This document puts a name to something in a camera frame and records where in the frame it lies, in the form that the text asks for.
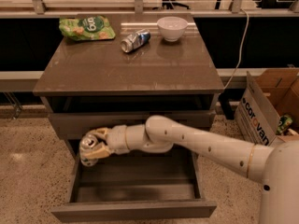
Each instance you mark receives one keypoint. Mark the blue silver soda can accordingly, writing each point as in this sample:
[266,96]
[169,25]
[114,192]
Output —
[135,40]

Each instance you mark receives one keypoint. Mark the green chip bag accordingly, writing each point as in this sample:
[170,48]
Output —
[87,29]

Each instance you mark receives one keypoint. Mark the green can in box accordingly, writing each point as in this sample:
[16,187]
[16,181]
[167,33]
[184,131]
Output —
[284,123]

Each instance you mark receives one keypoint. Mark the white cardboard box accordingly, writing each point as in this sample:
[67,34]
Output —
[266,99]

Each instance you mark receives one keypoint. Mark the open grey middle drawer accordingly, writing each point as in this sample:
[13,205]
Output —
[136,186]

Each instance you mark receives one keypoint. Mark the metal railing frame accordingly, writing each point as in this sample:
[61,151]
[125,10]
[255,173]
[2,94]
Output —
[137,0]

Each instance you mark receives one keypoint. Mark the grey cabinet with counter top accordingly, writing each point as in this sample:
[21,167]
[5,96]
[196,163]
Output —
[102,68]

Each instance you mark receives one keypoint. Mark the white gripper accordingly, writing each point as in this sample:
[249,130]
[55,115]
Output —
[117,138]

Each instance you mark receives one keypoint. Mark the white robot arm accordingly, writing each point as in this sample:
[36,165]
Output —
[275,168]

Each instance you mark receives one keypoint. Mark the grey top drawer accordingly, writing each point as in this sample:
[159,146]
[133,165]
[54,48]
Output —
[77,115]

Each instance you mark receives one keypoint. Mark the green silver 7up can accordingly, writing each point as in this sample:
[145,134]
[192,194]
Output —
[86,144]

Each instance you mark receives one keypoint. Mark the white bowl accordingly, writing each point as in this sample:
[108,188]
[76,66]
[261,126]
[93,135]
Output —
[172,28]

